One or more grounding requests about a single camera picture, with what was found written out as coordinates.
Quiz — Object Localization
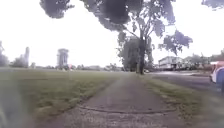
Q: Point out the large dark tree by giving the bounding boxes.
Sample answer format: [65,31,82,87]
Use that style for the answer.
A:
[39,0,194,76]

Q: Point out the grey concrete path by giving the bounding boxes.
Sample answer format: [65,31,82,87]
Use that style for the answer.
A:
[37,71,205,128]

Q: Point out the tall grey tower building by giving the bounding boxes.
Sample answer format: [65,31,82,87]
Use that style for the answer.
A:
[56,48,70,70]

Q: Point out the pale low building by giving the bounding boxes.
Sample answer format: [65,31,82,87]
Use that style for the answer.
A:
[157,55,185,71]

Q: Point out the wide grass field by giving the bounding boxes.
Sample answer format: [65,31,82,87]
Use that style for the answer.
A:
[0,67,131,128]

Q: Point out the grass verge strip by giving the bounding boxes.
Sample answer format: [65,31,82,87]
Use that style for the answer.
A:
[135,73,224,128]

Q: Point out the grey asphalt road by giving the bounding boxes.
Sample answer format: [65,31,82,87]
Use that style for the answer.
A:
[146,70,224,95]

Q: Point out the slim grey tower building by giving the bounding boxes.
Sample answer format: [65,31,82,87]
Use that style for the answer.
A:
[22,46,31,69]

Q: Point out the dark leafy tree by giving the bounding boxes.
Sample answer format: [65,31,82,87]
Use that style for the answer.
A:
[0,40,10,68]

